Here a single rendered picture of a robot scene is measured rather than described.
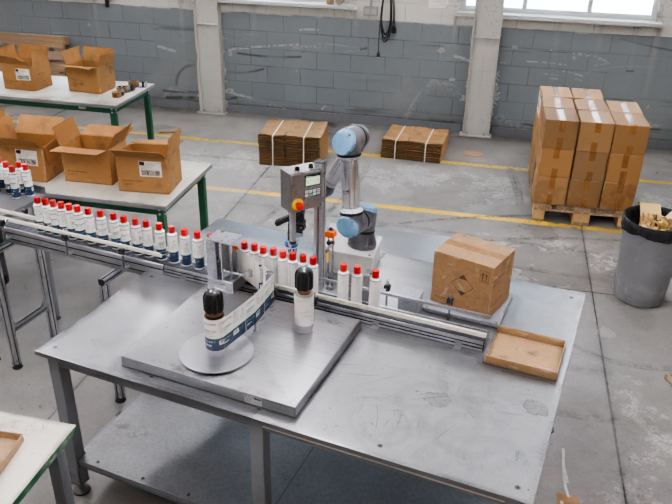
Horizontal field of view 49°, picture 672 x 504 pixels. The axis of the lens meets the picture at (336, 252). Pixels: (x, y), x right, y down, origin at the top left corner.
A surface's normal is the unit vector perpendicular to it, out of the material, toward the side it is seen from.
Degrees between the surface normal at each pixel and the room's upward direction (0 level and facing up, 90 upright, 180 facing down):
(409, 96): 90
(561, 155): 88
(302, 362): 0
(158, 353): 0
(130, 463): 0
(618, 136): 90
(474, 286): 90
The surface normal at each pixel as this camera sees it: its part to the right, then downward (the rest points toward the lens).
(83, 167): -0.18, 0.44
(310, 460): 0.02, -0.89
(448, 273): -0.57, 0.37
